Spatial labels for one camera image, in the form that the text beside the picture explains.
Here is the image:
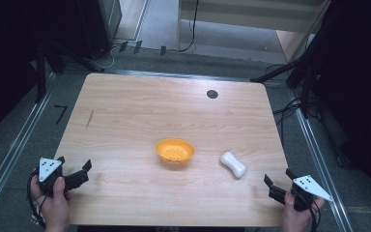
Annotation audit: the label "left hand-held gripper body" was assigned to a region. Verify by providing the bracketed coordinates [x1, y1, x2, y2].
[38, 157, 67, 195]

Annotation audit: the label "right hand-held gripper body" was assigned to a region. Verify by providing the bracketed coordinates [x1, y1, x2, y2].
[284, 174, 333, 213]

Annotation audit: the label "orange plastic bowl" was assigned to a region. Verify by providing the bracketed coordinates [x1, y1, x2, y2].
[155, 137, 196, 165]

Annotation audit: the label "person's right hand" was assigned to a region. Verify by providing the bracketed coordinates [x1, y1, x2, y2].
[281, 190, 326, 232]

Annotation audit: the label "person's left hand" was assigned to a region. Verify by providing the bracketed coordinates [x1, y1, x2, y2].
[30, 176, 72, 232]

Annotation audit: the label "black stand legs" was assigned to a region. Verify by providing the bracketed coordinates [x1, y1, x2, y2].
[33, 40, 106, 104]
[250, 52, 322, 120]

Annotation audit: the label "black cabinet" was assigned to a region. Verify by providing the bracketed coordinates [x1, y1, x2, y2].
[42, 0, 124, 61]

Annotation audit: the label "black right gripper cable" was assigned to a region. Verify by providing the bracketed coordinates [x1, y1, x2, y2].
[302, 195, 323, 232]

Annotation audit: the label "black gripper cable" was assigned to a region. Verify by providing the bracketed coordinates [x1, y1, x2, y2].
[26, 169, 47, 228]
[302, 195, 323, 232]

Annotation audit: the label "metal floor rail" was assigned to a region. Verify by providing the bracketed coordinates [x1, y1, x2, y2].
[0, 72, 58, 223]
[104, 68, 254, 83]
[288, 88, 355, 232]

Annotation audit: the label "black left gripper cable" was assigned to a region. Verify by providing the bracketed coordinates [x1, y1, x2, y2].
[26, 169, 47, 228]

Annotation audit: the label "black floor cables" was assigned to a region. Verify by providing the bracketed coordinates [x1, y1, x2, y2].
[264, 63, 320, 143]

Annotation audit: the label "white floor cable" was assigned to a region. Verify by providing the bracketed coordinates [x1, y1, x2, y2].
[100, 43, 124, 71]

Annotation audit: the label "light wooden frame furniture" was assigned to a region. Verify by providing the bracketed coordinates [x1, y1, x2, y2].
[175, 0, 331, 62]

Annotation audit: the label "black hanging cable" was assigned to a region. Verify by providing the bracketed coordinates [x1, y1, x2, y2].
[177, 0, 201, 53]

